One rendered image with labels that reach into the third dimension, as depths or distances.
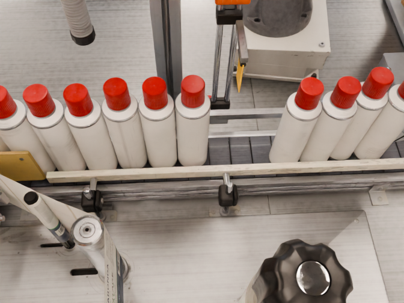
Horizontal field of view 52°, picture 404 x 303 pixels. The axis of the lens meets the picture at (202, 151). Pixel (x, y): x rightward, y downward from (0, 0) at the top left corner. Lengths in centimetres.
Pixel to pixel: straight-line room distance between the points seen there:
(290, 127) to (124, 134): 25
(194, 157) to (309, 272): 37
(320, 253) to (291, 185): 38
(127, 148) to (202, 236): 18
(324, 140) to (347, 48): 40
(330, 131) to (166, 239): 30
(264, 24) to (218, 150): 28
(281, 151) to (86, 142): 31
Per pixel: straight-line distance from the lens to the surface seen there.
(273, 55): 86
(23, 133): 64
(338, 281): 37
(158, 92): 56
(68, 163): 70
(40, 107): 59
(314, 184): 76
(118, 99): 57
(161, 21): 65
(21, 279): 71
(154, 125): 60
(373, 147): 75
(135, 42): 98
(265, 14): 85
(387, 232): 81
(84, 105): 58
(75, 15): 60
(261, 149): 75
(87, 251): 51
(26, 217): 79
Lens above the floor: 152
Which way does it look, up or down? 60 degrees down
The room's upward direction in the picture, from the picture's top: 3 degrees clockwise
